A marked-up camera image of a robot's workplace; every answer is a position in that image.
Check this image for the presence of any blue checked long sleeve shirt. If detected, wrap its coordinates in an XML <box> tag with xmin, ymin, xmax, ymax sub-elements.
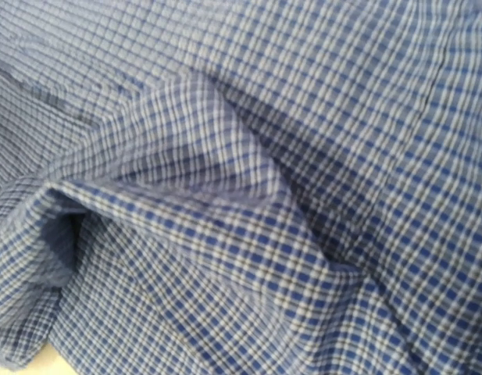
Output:
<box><xmin>0</xmin><ymin>1</ymin><xmax>482</xmax><ymax>374</ymax></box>

